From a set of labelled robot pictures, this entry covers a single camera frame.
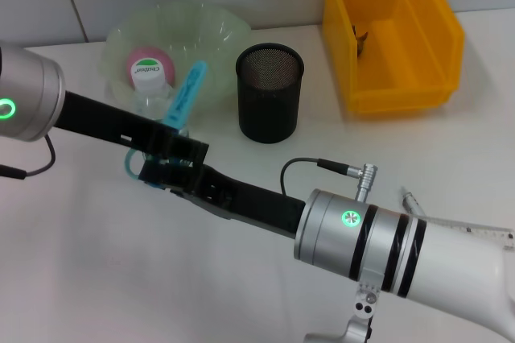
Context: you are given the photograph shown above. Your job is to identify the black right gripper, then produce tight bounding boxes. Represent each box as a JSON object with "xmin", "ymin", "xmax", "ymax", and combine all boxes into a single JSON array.
[{"xmin": 139, "ymin": 157, "xmax": 307, "ymax": 240}]

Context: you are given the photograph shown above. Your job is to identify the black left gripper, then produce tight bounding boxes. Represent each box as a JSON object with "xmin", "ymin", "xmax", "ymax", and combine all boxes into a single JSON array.
[{"xmin": 52, "ymin": 90, "xmax": 211, "ymax": 168}]

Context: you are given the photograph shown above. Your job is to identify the blue scissors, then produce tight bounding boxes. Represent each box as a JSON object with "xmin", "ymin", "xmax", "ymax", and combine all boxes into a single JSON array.
[{"xmin": 122, "ymin": 60, "xmax": 208, "ymax": 195}]

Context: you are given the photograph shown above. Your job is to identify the clear water bottle green label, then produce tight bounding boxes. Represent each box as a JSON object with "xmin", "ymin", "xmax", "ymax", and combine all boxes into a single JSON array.
[{"xmin": 130, "ymin": 57, "xmax": 191, "ymax": 167}]

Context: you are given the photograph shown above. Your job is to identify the pink peach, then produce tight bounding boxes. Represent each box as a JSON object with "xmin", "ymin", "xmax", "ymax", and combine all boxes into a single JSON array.
[{"xmin": 125, "ymin": 47, "xmax": 177, "ymax": 89}]

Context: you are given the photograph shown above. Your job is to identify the clear plastic ruler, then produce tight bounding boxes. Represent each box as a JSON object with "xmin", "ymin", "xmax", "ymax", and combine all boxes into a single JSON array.
[{"xmin": 418, "ymin": 213, "xmax": 515, "ymax": 252}]

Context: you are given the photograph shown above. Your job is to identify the black mesh pen holder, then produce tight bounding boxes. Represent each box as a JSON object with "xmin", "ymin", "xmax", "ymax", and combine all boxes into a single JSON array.
[{"xmin": 235, "ymin": 43, "xmax": 306, "ymax": 145}]

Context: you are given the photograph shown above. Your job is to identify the translucent green plastic fruit plate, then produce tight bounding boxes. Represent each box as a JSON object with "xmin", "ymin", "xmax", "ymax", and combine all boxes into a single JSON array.
[{"xmin": 100, "ymin": 1, "xmax": 253, "ymax": 119}]

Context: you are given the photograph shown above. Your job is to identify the silver white pen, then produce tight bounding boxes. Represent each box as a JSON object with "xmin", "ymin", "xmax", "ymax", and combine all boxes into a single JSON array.
[{"xmin": 400, "ymin": 187, "xmax": 427, "ymax": 217}]

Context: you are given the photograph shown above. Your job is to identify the yellow plastic bin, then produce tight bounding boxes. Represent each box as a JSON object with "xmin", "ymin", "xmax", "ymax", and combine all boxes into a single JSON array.
[{"xmin": 321, "ymin": 0, "xmax": 467, "ymax": 115}]

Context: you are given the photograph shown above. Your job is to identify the left wrist cable with plug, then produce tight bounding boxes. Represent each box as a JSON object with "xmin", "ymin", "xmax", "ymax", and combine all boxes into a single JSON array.
[{"xmin": 0, "ymin": 133, "xmax": 56, "ymax": 181}]

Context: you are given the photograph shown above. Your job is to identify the wrist cable with plug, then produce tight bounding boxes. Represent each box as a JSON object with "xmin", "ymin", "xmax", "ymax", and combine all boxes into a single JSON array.
[
  {"xmin": 280, "ymin": 157, "xmax": 381, "ymax": 203},
  {"xmin": 0, "ymin": 133, "xmax": 56, "ymax": 181}
]

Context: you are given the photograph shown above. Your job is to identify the right wrist cable with plug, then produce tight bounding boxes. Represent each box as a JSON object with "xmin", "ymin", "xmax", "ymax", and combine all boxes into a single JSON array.
[{"xmin": 280, "ymin": 157, "xmax": 381, "ymax": 203}]

